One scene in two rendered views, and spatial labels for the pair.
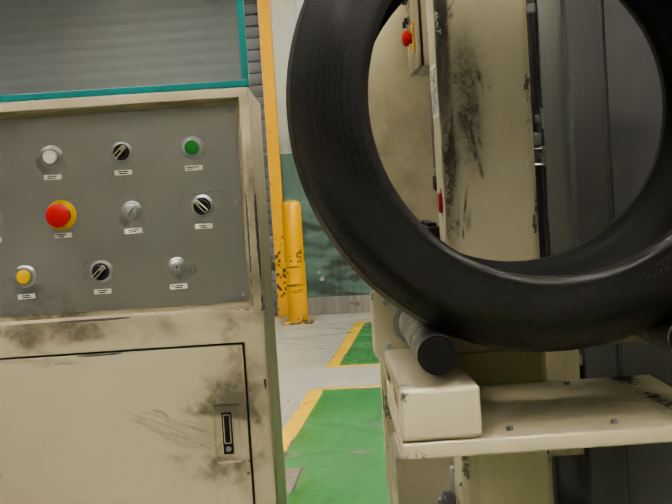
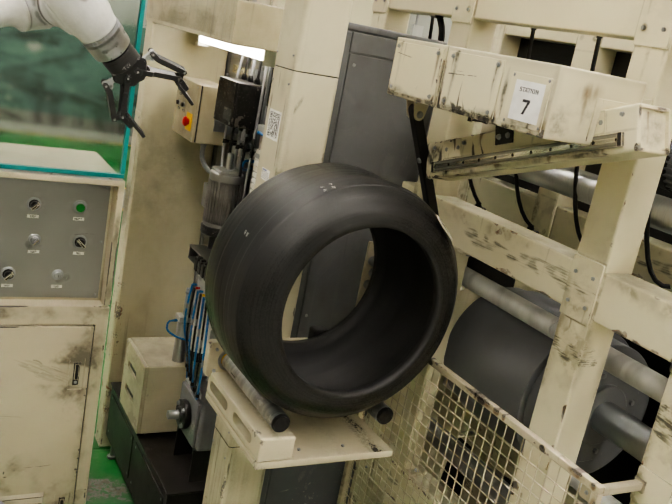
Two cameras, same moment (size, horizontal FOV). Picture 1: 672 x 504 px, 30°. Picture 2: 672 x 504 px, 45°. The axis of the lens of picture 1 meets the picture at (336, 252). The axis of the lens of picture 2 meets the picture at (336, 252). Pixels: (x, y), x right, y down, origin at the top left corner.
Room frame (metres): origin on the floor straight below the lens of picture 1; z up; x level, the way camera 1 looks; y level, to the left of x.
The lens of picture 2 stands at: (-0.08, 0.68, 1.75)
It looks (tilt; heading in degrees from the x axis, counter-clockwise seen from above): 15 degrees down; 330
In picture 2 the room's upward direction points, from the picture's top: 11 degrees clockwise
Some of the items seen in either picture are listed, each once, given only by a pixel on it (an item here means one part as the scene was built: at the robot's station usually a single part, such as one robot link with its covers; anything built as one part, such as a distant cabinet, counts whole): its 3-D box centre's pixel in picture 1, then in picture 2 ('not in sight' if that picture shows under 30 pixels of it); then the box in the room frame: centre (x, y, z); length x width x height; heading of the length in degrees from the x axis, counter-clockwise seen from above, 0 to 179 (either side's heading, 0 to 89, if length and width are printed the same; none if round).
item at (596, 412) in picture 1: (541, 410); (296, 422); (1.56, -0.24, 0.80); 0.37 x 0.36 x 0.02; 90
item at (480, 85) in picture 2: not in sight; (501, 89); (1.43, -0.54, 1.71); 0.61 x 0.25 x 0.15; 0
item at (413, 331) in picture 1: (424, 336); (253, 389); (1.55, -0.10, 0.90); 0.35 x 0.05 x 0.05; 0
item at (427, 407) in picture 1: (427, 388); (248, 412); (1.56, -0.10, 0.83); 0.36 x 0.09 x 0.06; 0
